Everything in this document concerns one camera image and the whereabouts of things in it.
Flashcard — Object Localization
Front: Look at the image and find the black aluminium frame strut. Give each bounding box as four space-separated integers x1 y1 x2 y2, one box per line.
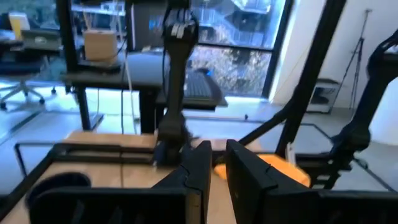
238 0 347 158

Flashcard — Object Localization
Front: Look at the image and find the yellow box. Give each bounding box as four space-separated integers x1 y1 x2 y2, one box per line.
8 12 30 40

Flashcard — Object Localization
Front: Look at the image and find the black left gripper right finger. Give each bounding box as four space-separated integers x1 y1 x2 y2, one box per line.
225 139 398 224

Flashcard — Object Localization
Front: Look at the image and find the dark blue enamel mug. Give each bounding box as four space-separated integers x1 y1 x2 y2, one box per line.
25 172 93 210

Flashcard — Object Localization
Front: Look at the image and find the black computer keyboard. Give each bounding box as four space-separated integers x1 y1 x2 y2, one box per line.
184 69 223 101

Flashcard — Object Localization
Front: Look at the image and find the wooden shelf with black frame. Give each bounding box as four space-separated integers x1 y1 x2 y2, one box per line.
49 130 159 166

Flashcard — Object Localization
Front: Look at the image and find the black table edge rail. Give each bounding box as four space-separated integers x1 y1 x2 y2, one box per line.
0 148 60 219

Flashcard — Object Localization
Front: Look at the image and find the white floor cabinet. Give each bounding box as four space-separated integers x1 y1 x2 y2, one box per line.
305 78 340 113

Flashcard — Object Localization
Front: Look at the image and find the yellow cloth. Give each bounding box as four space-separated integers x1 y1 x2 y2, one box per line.
213 153 312 188

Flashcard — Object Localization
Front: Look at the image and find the black office chair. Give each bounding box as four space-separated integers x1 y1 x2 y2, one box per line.
0 58 57 110

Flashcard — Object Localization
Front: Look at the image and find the cardboard box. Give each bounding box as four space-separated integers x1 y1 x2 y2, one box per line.
83 29 119 62

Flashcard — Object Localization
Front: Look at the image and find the black camera tripod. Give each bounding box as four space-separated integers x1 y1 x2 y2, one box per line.
338 8 373 110

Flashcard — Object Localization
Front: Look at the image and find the black computer monitor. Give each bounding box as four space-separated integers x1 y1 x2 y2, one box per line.
129 0 170 52

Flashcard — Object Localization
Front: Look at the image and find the black office desk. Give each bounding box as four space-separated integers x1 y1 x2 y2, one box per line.
62 51 228 134

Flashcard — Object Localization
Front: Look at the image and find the grey laptop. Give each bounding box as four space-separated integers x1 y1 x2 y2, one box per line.
21 29 62 51

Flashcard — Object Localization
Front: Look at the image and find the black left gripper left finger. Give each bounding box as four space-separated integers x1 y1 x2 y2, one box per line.
28 140 213 224

